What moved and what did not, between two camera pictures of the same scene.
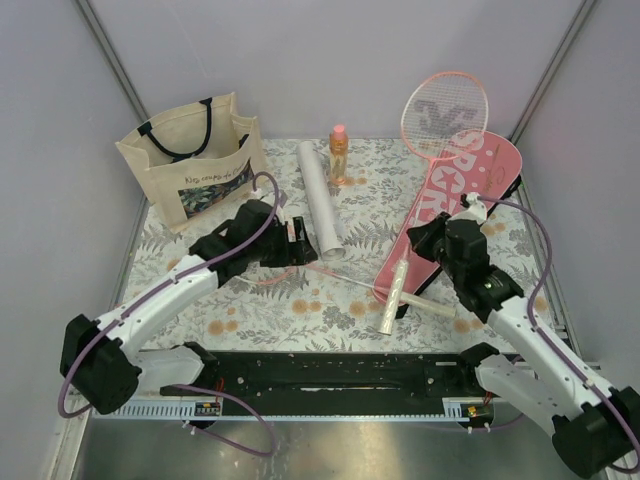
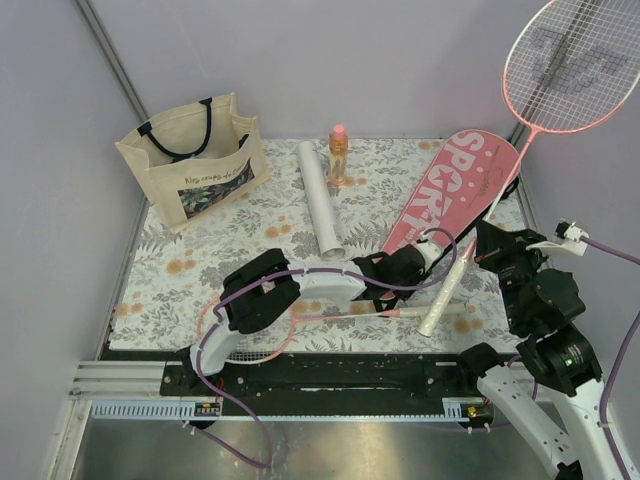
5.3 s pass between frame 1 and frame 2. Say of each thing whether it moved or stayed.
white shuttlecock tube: stayed
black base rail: stayed
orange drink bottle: stayed
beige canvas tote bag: stayed
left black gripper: moved
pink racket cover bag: stayed
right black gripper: moved
